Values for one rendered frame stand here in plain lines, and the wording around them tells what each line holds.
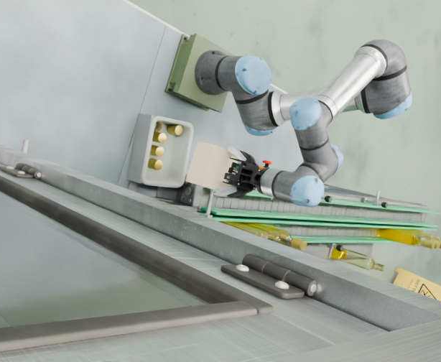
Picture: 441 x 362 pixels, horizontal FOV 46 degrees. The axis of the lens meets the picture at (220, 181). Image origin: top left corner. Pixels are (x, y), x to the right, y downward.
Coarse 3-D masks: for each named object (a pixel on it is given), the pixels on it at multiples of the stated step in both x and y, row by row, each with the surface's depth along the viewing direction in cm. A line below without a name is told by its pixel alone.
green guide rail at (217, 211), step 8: (216, 208) 180; (224, 208) 184; (248, 216) 183; (256, 216) 186; (264, 216) 189; (272, 216) 192; (280, 216) 195; (288, 216) 198; (296, 216) 202; (304, 216) 208; (312, 216) 214; (320, 216) 222; (328, 216) 226; (336, 216) 232; (344, 216) 239; (400, 224) 262; (408, 224) 268; (416, 224) 274; (424, 224) 281; (432, 224) 291
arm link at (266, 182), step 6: (270, 168) 133; (276, 168) 133; (264, 174) 132; (270, 174) 130; (276, 174) 129; (264, 180) 131; (270, 180) 129; (264, 186) 131; (270, 186) 129; (264, 192) 132; (270, 192) 130
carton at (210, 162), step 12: (204, 144) 146; (204, 156) 145; (216, 156) 145; (228, 156) 148; (192, 168) 148; (204, 168) 144; (216, 168) 146; (228, 168) 149; (192, 180) 146; (204, 180) 143; (216, 180) 147
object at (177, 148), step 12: (156, 120) 163; (168, 120) 166; (192, 132) 174; (156, 144) 174; (168, 144) 177; (180, 144) 177; (156, 156) 175; (168, 156) 178; (180, 156) 176; (144, 168) 164; (168, 168) 179; (180, 168) 176; (144, 180) 164; (156, 180) 171; (168, 180) 177; (180, 180) 175
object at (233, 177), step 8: (240, 160) 136; (232, 168) 139; (240, 168) 136; (248, 168) 134; (256, 168) 140; (264, 168) 134; (224, 176) 140; (232, 176) 137; (240, 176) 136; (248, 176) 135; (256, 176) 134; (232, 184) 136; (240, 184) 137; (248, 184) 139; (256, 184) 132
